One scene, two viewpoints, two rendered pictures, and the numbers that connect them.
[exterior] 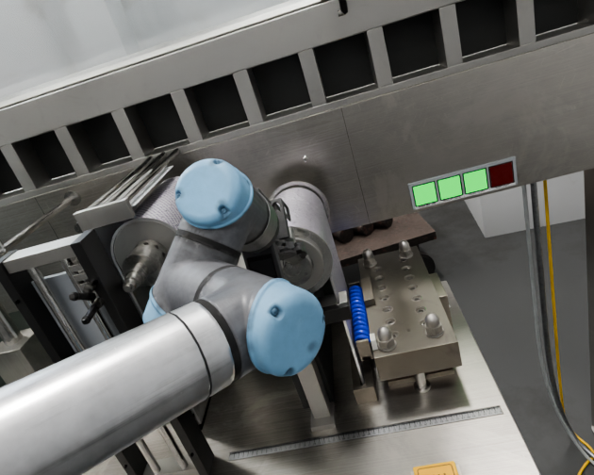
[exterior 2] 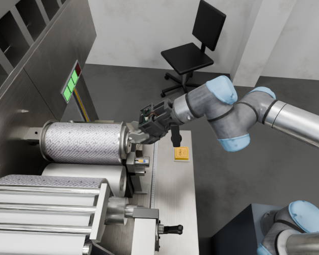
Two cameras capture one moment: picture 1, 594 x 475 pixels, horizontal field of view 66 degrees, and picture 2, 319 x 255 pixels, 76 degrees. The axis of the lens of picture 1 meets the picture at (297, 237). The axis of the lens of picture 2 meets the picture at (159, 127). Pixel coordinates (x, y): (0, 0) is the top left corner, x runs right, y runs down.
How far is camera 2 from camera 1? 83 cm
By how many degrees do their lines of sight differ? 76
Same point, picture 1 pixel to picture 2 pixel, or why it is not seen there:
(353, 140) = (36, 84)
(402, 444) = (161, 161)
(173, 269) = (240, 121)
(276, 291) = (265, 89)
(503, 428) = not seen: hidden behind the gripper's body
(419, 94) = (45, 44)
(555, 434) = not seen: hidden behind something
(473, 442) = (166, 141)
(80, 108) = not seen: outside the picture
